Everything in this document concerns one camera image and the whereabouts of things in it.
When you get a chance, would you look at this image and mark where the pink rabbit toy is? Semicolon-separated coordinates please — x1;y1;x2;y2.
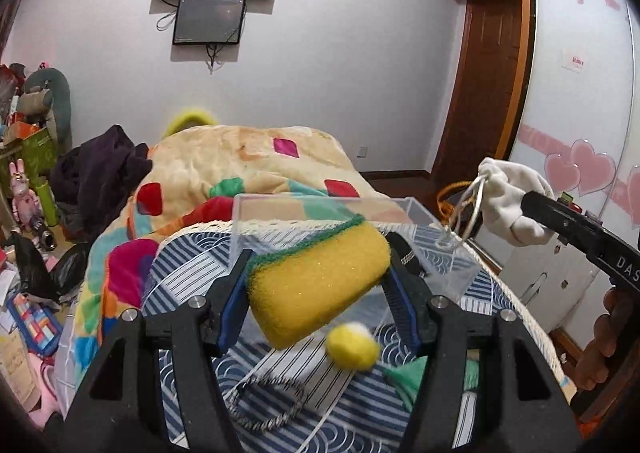
9;158;42;225

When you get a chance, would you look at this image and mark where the black and white cord loop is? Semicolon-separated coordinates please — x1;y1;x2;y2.
227;373;307;433

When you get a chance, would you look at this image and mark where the brown paper bag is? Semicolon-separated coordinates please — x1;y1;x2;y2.
0;333;42;410

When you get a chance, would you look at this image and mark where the wooden door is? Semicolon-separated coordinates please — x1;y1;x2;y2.
431;0;523;180

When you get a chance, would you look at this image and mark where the colourful patterned box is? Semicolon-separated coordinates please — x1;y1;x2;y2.
5;293;64;360

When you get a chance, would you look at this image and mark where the colourful patchwork blanket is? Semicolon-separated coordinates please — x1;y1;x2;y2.
75;124;401;359

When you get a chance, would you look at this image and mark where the blue striped cloth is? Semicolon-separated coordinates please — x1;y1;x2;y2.
142;218;567;451

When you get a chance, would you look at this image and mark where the small wall monitor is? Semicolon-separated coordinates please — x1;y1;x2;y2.
172;0;247;46

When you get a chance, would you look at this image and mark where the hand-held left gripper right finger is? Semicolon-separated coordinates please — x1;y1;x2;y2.
381;232;586;453

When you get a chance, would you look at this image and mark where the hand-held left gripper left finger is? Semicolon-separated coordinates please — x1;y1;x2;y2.
45;249;253;453

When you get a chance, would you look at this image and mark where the green tassel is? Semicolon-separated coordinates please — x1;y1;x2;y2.
384;355;430;413

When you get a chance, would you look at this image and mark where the green cylinder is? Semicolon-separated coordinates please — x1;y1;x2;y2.
34;182;61;229

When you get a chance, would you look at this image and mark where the orange cord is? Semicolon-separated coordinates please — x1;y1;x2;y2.
436;180;476;225

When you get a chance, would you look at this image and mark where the yellow-green plush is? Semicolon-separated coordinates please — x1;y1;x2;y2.
161;106;219;139

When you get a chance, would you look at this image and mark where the person's right hand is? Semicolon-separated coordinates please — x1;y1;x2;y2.
572;285;635;391

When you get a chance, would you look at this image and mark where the yellow felt ball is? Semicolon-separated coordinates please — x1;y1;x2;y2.
325;322;381;371

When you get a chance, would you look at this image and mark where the clear plastic box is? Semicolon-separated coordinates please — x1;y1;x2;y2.
231;193;482;330

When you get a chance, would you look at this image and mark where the black plastic bag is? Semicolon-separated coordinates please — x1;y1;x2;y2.
10;230;92;305

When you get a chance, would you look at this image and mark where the dark purple clothing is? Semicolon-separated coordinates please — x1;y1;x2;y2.
50;124;153;241

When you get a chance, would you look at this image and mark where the white wardrobe with pink hearts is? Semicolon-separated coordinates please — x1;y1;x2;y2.
500;0;640;351

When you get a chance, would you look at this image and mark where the yellow sponge with green scrubber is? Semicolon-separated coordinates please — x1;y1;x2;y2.
244;214;392;350

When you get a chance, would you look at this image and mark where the white drawstring pouch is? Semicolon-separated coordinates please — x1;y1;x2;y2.
436;157;556;250

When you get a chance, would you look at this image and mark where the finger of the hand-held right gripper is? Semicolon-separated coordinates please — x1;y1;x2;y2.
520;190;601;254

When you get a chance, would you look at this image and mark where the green storage box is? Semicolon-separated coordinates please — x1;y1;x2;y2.
0;126;59;199

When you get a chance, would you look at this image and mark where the grey plush toy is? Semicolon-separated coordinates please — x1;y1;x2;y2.
20;67;72;150

